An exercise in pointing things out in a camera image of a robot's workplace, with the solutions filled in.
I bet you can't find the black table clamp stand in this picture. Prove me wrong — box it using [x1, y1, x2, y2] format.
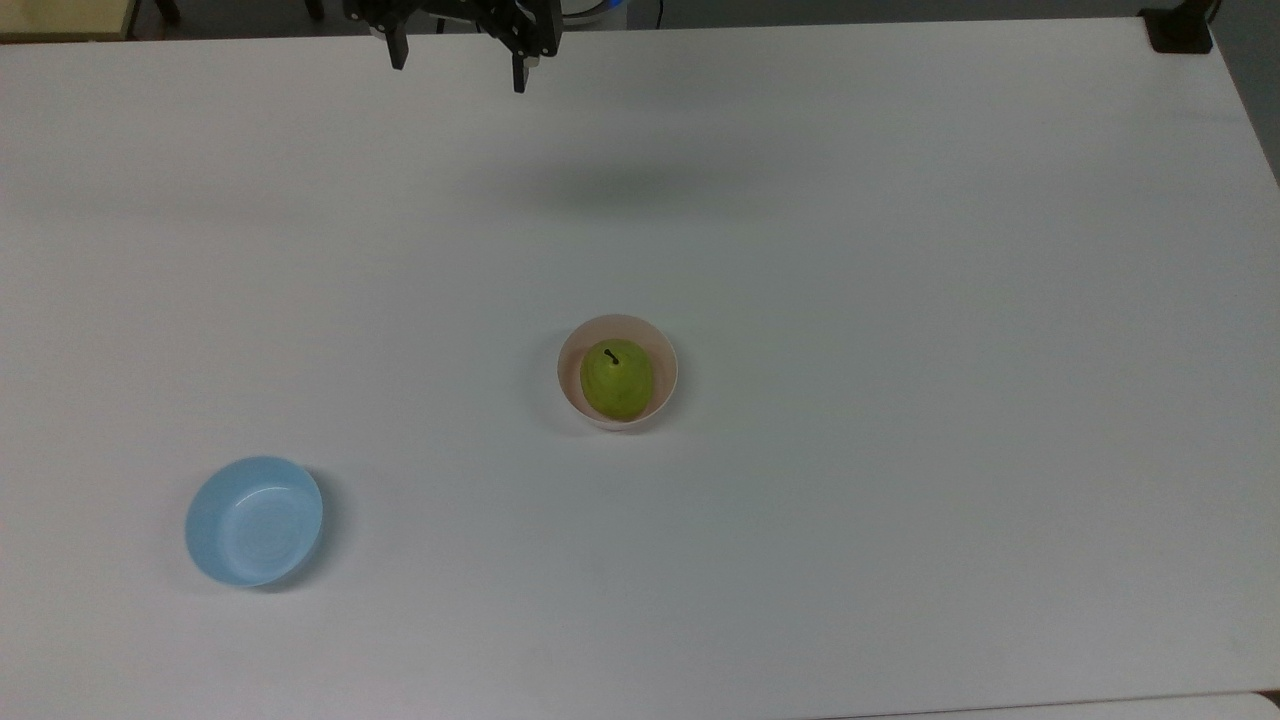
[1139, 0, 1221, 55]

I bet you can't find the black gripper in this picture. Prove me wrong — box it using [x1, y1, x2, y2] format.
[344, 0, 563, 95]

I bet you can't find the green pear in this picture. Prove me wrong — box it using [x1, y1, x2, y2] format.
[579, 341, 655, 422]

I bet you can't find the light blue plastic bowl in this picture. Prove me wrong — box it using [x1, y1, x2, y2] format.
[184, 456, 325, 589]

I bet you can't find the pink plastic bowl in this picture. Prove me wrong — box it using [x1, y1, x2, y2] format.
[556, 314, 680, 432]

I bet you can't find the yellowish wooden cabinet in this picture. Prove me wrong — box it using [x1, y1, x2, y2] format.
[0, 0, 143, 43]

